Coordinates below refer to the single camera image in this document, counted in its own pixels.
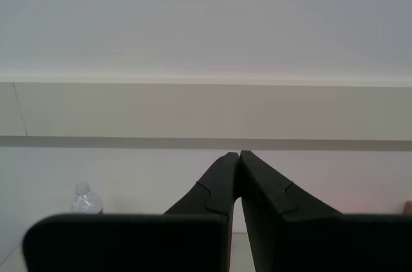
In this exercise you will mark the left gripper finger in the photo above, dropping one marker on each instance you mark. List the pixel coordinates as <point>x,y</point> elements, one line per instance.
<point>128,243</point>
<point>322,243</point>

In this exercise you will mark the clear plastic water bottle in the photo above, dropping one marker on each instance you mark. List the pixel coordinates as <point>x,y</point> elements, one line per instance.
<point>85,203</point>

